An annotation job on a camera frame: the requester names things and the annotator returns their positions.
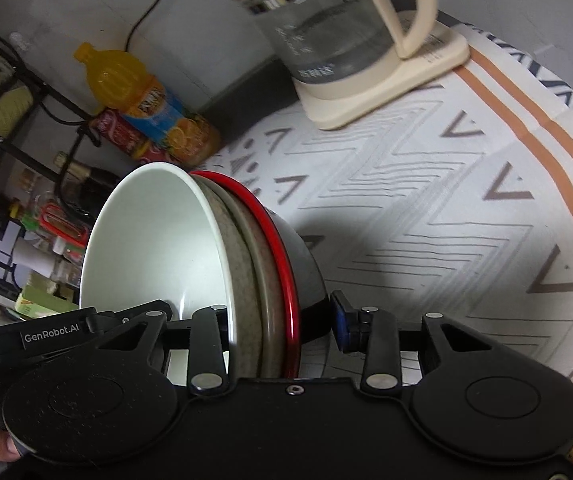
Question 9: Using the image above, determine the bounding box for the red soda can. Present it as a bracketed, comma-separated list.
[89, 107, 180, 164]

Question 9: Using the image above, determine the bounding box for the orange juice bottle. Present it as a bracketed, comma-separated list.
[74, 42, 222, 169]

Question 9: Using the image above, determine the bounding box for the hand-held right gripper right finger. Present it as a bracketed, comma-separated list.
[331, 290, 507, 395]

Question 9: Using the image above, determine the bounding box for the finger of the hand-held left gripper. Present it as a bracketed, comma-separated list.
[95, 300, 173, 331]

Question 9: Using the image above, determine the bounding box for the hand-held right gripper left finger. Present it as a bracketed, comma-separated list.
[99, 305, 230, 395]

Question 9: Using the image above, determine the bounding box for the pale green ceramic bowl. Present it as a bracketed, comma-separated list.
[80, 162, 240, 381]

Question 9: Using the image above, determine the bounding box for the black power cable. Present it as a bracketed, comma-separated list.
[125, 0, 178, 54]

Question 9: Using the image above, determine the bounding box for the dark glass bottle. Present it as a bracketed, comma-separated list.
[54, 152, 123, 198]

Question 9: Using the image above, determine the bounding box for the green box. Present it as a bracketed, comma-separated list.
[15, 280, 81, 322]

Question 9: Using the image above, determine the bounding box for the glass kettle with cream handle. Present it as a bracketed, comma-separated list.
[224, 0, 439, 88]

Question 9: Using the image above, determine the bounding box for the red and green packet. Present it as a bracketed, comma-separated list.
[39, 200, 90, 242]

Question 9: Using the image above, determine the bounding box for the patterned white tablecloth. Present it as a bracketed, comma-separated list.
[206, 22, 573, 386]

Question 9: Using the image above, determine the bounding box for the black wire rack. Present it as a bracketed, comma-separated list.
[0, 22, 103, 301]

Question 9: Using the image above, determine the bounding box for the black bowl with red rim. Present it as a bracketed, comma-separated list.
[191, 170, 333, 377]

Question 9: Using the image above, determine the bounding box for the speckled brown bowl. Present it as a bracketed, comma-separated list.
[191, 175, 288, 378]

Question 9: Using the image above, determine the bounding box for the yellow sponge pack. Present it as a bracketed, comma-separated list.
[0, 52, 34, 137]

